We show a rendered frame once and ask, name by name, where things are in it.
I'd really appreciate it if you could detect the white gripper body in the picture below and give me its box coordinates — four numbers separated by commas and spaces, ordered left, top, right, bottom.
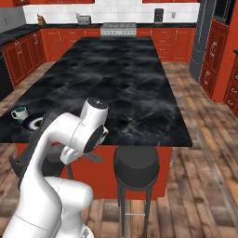
59, 146, 84, 165

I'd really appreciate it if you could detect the black round bar stool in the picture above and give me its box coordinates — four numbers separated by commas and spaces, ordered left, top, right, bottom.
8, 143, 74, 191
112, 146, 161, 238

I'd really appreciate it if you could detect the white mug with teal inside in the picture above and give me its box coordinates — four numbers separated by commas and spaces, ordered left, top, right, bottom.
10, 106, 29, 124

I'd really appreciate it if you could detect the red island with black top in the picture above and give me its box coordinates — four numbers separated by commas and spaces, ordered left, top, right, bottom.
0, 36, 193, 201

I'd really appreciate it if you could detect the black dishwasher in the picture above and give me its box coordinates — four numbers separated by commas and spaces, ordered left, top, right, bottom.
0, 53, 15, 102

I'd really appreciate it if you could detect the red base cupboard run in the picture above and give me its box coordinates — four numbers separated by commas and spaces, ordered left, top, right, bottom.
136, 27, 197, 63
40, 28, 101, 63
1, 30, 46, 88

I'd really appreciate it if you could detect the silver hob range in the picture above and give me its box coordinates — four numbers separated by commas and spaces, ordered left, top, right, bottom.
99, 21, 138, 38

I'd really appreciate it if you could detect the silver toaster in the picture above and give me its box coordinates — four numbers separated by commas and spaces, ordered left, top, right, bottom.
75, 13, 92, 26

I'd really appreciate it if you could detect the brown knife block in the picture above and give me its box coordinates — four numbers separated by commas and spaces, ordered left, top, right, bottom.
36, 13, 46, 27

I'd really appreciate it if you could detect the red drawer unit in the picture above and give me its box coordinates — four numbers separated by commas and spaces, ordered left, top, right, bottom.
223, 50, 238, 117

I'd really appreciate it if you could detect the black coffee machine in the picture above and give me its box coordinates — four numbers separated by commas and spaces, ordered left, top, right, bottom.
153, 7, 165, 25

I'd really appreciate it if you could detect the red tall cupboard unit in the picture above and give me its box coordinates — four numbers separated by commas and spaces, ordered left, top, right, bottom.
199, 18, 238, 104

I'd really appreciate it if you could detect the grey tall column unit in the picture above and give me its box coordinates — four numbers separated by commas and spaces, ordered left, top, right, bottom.
189, 0, 218, 84

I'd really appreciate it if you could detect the red wall cupboard run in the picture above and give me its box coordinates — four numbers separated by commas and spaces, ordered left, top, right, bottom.
141, 0, 203, 5
0, 0, 96, 8

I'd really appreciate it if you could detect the black wall oven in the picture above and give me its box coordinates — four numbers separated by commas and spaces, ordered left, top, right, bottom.
213, 0, 238, 26

